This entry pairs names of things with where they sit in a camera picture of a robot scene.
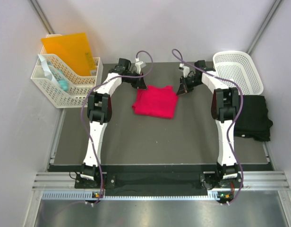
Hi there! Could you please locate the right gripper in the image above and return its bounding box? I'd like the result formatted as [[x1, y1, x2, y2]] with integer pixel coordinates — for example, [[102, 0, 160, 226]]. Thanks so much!
[[176, 76, 202, 96]]

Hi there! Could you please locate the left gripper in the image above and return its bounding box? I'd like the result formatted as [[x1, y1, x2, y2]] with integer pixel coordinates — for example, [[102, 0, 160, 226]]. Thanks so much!
[[124, 70, 148, 90]]

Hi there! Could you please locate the red t shirt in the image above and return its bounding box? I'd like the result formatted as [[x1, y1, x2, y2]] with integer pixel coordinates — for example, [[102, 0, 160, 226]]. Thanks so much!
[[132, 86, 179, 119]]

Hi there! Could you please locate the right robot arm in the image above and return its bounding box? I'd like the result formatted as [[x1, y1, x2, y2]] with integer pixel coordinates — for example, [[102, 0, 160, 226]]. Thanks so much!
[[177, 60, 243, 187]]

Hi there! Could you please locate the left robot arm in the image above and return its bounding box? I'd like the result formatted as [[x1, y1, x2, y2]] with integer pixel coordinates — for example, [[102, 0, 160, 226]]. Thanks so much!
[[80, 57, 147, 189]]

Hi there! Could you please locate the white plastic basket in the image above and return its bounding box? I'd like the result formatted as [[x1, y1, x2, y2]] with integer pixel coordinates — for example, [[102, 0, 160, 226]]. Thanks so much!
[[213, 51, 264, 95]]

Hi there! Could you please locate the white file organizer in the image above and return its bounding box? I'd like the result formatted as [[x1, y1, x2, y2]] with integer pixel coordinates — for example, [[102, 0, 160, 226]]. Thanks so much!
[[31, 35, 103, 108]]

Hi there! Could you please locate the orange plastic folder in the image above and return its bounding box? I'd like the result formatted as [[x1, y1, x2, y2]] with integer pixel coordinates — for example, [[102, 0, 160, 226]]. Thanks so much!
[[41, 33, 96, 77]]

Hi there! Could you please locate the black folded t shirt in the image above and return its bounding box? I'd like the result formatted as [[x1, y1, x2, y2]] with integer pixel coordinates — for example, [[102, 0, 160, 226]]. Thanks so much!
[[234, 95, 273, 142]]

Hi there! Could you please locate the teal object in organizer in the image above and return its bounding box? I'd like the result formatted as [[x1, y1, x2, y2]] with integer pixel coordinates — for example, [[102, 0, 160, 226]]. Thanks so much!
[[45, 69, 68, 92]]

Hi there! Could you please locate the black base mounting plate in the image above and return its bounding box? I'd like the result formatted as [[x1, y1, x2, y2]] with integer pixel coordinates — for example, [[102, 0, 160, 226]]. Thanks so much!
[[75, 172, 241, 193]]

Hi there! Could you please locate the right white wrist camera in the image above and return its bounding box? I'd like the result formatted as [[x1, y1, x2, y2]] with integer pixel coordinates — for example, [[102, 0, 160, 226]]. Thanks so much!
[[179, 63, 190, 78]]

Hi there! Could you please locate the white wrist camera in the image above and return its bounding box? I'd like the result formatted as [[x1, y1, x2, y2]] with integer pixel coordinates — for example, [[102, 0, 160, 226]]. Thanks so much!
[[135, 57, 146, 74], [179, 63, 190, 78]]

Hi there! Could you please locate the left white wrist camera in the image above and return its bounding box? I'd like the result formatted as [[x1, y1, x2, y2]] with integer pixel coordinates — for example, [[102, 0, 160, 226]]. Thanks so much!
[[135, 57, 146, 74]]

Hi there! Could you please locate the aluminium frame rail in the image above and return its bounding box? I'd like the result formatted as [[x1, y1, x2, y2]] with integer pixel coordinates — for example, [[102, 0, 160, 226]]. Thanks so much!
[[33, 171, 290, 191]]

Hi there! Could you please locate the grey slotted cable duct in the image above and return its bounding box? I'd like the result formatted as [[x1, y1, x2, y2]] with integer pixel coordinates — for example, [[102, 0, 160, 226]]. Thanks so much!
[[42, 191, 230, 201]]

